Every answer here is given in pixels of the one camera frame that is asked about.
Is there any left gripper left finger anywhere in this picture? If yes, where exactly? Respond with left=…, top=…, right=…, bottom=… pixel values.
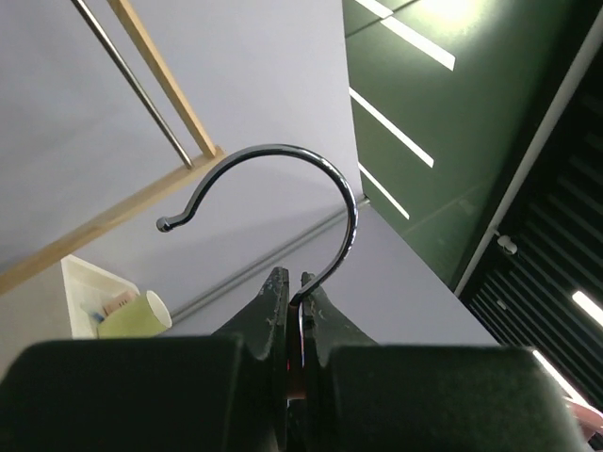
left=1, top=267, right=289, bottom=451

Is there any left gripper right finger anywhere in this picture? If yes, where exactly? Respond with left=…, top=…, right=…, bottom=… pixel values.
left=300, top=289, right=586, bottom=451

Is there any pink clothes hanger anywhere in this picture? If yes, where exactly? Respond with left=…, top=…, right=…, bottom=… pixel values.
left=156, top=144, right=358, bottom=399

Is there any green mug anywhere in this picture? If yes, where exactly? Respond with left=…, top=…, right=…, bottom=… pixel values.
left=97, top=291, right=172, bottom=339

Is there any white three-drawer organizer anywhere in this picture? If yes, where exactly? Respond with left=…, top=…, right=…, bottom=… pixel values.
left=61, top=255, right=139, bottom=339

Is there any wooden clothes rack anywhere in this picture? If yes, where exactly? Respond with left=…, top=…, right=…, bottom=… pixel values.
left=1, top=1, right=222, bottom=292

